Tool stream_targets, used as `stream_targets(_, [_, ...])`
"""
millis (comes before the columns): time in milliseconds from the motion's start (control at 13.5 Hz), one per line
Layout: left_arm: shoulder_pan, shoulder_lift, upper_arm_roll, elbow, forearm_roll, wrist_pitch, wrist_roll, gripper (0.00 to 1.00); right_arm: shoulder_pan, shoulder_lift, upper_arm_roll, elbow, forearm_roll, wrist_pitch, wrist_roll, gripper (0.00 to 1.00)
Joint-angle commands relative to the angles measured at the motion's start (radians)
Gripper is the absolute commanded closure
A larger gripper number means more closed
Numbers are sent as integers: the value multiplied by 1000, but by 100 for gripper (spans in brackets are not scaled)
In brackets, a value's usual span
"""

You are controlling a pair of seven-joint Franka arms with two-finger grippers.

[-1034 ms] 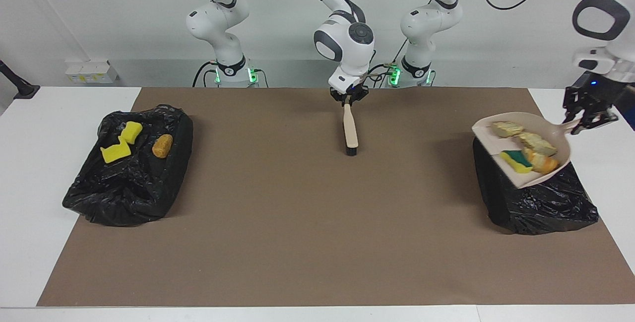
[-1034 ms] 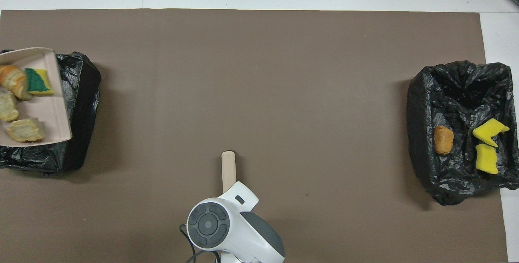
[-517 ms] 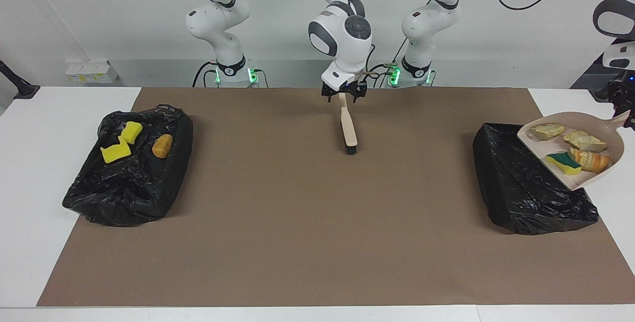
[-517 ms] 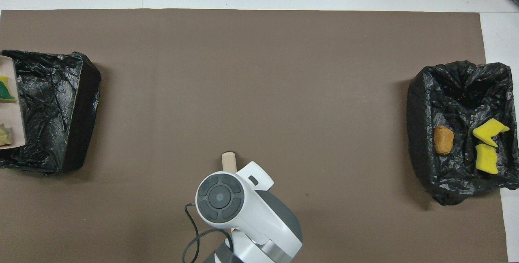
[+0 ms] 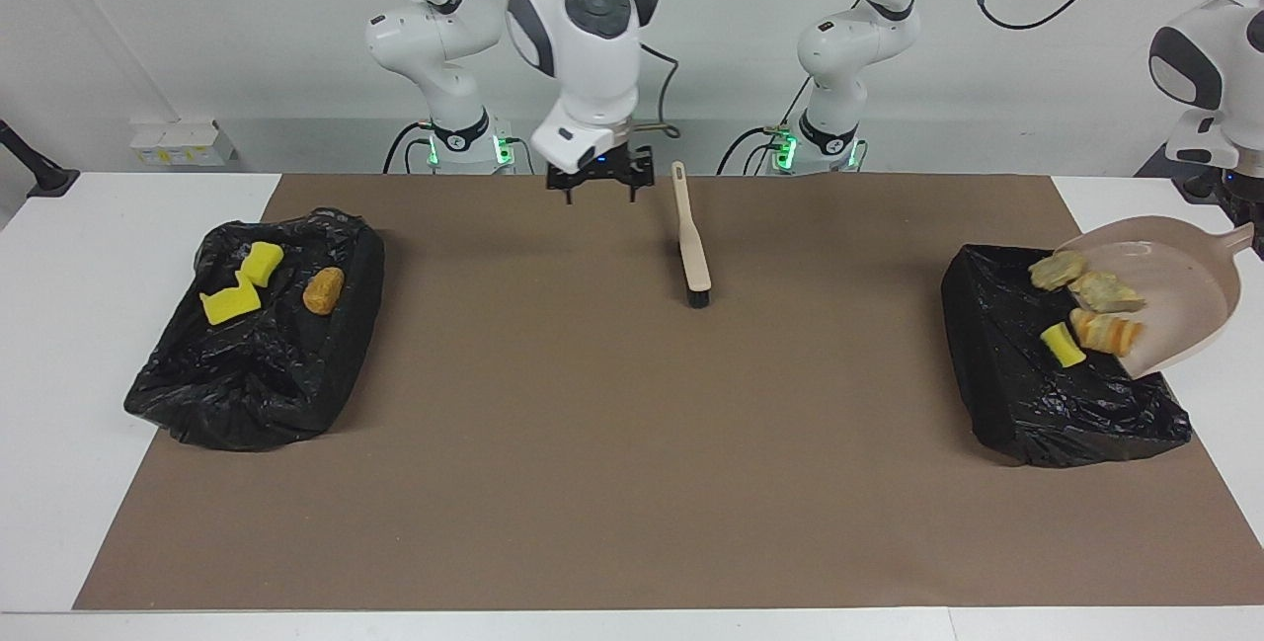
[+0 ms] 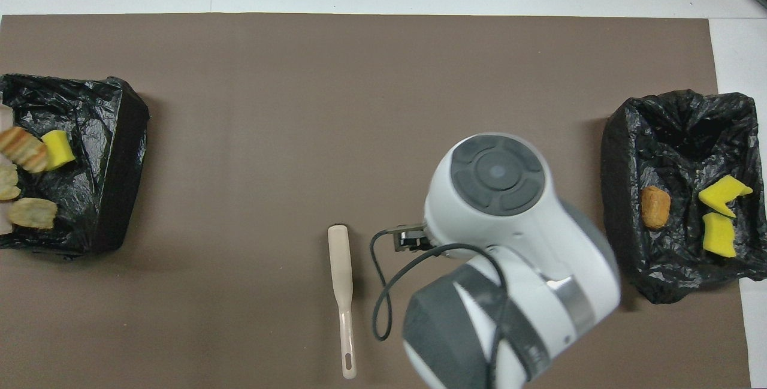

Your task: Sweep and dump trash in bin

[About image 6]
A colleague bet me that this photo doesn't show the notched yellow sponge piece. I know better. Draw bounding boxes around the notched yellow sponge piece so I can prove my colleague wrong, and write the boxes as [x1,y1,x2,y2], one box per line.
[697,174,754,219]

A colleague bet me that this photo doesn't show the beige plastic dustpan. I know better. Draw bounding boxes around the beige plastic dustpan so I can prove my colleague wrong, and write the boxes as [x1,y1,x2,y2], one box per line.
[0,104,14,236]

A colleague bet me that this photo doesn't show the brown cork-textured lump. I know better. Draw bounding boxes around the brown cork-textured lump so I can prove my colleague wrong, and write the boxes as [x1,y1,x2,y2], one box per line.
[641,185,672,230]

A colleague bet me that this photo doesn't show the crumpled black bag trash bin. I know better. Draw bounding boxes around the crumpled black bag trash bin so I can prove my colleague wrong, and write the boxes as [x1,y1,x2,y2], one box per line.
[601,89,767,305]

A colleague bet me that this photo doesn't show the brown paper table mat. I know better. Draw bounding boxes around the brown paper table mat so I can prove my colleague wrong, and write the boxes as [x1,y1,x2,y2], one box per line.
[0,13,753,389]

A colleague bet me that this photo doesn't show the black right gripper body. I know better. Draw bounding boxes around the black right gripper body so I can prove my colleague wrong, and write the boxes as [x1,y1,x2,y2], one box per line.
[393,224,431,254]

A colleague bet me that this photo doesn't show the beige hand brush black bristles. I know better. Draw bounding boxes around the beige hand brush black bristles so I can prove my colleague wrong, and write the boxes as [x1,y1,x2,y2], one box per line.
[327,224,358,381]

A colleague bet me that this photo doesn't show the boxy black bag trash bin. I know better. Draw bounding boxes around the boxy black bag trash bin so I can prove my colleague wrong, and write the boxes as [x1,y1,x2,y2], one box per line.
[0,73,150,258]

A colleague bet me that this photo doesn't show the orange striped bread piece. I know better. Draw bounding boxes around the orange striped bread piece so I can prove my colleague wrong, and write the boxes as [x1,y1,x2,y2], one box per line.
[0,126,49,174]

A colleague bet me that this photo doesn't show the pale chip piece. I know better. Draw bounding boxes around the pale chip piece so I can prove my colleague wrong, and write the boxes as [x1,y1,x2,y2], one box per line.
[8,197,59,230]
[0,163,21,201]

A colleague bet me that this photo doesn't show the green and yellow sponge piece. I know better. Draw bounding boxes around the green and yellow sponge piece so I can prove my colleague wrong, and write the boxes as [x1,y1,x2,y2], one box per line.
[40,130,77,171]

